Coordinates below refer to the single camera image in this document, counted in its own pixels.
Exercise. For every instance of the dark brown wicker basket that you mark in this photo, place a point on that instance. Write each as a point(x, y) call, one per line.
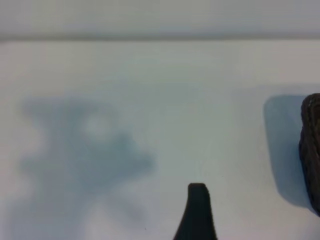
point(311, 150)

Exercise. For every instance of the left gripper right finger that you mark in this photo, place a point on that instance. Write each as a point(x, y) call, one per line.
point(205, 220)

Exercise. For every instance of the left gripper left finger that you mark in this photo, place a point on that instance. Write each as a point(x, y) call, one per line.
point(191, 220)

